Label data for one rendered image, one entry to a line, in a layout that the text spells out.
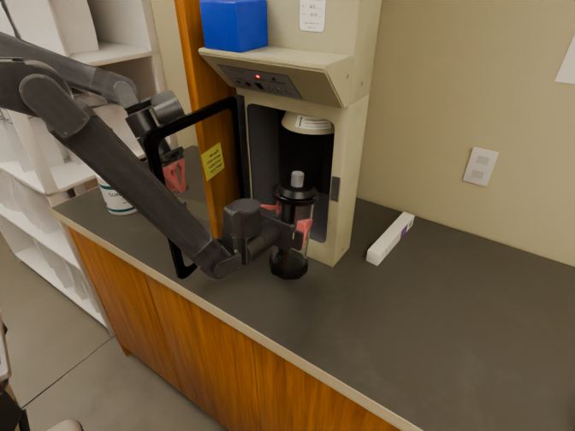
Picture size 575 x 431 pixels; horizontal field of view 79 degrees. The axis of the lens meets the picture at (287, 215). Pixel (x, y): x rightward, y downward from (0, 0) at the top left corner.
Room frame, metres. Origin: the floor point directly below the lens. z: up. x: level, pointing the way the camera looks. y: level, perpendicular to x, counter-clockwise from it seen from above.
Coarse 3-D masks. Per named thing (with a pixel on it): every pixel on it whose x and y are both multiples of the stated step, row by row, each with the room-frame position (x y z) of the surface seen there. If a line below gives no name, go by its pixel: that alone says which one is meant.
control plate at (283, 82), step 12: (228, 72) 0.84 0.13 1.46; (240, 72) 0.81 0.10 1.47; (252, 72) 0.78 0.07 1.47; (264, 72) 0.76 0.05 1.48; (240, 84) 0.86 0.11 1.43; (252, 84) 0.83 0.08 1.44; (264, 84) 0.80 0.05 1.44; (276, 84) 0.77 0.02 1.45; (288, 84) 0.75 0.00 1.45; (288, 96) 0.79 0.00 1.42; (300, 96) 0.77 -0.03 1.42
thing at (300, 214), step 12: (276, 192) 0.68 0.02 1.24; (276, 204) 0.68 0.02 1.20; (288, 204) 0.64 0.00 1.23; (312, 204) 0.67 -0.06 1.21; (288, 216) 0.65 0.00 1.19; (300, 216) 0.65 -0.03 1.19; (312, 216) 0.68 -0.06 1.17; (276, 252) 0.65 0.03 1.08; (288, 252) 0.64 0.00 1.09; (300, 252) 0.64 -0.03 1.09; (276, 264) 0.65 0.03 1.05; (288, 264) 0.63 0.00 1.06; (300, 264) 0.64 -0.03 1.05
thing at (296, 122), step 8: (288, 112) 0.88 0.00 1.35; (288, 120) 0.87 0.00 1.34; (296, 120) 0.85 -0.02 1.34; (304, 120) 0.84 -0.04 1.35; (312, 120) 0.83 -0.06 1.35; (320, 120) 0.83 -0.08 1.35; (328, 120) 0.84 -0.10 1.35; (288, 128) 0.86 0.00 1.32; (296, 128) 0.84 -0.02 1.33; (304, 128) 0.83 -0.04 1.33; (312, 128) 0.83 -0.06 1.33; (320, 128) 0.83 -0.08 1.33; (328, 128) 0.83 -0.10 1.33
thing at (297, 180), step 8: (296, 176) 0.69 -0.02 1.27; (280, 184) 0.70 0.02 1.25; (288, 184) 0.70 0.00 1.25; (296, 184) 0.68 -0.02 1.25; (304, 184) 0.70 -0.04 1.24; (280, 192) 0.67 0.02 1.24; (288, 192) 0.66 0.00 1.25; (296, 192) 0.66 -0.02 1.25; (304, 192) 0.66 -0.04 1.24; (312, 192) 0.68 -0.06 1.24
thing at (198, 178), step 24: (216, 120) 0.83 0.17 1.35; (144, 144) 0.64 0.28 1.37; (168, 144) 0.69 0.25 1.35; (192, 144) 0.75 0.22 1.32; (216, 144) 0.82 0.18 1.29; (168, 168) 0.67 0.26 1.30; (192, 168) 0.73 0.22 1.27; (216, 168) 0.81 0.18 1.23; (192, 192) 0.72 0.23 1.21; (216, 192) 0.80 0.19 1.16; (216, 216) 0.79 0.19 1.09; (168, 240) 0.64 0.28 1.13
